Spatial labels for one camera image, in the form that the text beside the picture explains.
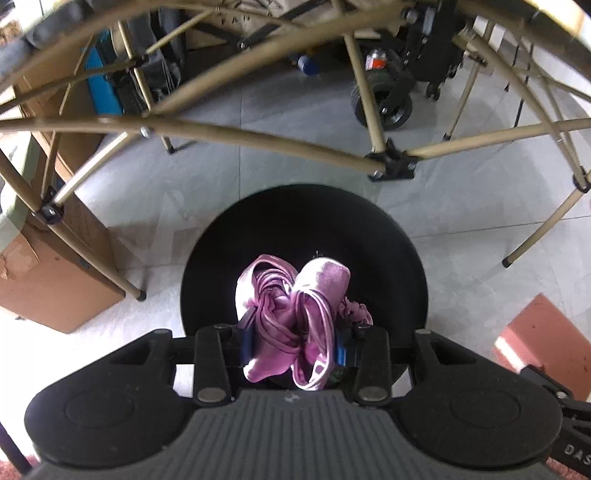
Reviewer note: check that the blue plastic box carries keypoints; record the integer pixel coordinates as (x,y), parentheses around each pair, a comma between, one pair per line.
(104,74)

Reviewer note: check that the pink satin ballet shoe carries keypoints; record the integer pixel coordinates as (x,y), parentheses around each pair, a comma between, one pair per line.
(323,286)

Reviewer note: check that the black wagon wheel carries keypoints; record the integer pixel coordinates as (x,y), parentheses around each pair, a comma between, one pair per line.
(385,104)

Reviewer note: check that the black round trash bin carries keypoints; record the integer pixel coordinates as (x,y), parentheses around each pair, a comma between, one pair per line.
(304,221)

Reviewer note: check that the cardboard box green liner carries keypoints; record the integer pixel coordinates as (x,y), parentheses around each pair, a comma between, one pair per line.
(51,277)

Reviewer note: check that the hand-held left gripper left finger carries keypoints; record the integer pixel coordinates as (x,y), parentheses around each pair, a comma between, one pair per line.
(247,344)

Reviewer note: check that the tan folding slat table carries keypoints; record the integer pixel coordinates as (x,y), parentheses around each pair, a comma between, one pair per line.
(392,161)

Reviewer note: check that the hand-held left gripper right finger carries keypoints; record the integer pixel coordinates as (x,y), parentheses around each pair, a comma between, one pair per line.
(341,353)

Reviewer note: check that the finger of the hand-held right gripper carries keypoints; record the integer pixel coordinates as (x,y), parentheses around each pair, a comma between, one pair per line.
(563,392)

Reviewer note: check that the beige wagon canvas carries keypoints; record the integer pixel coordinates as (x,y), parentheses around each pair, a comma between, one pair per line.
(277,25)

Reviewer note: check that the brown sponge block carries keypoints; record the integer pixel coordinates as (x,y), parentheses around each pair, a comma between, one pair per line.
(540,327)

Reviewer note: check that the pink satin scrunchie cloth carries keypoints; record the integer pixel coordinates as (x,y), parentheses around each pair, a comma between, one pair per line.
(265,304)

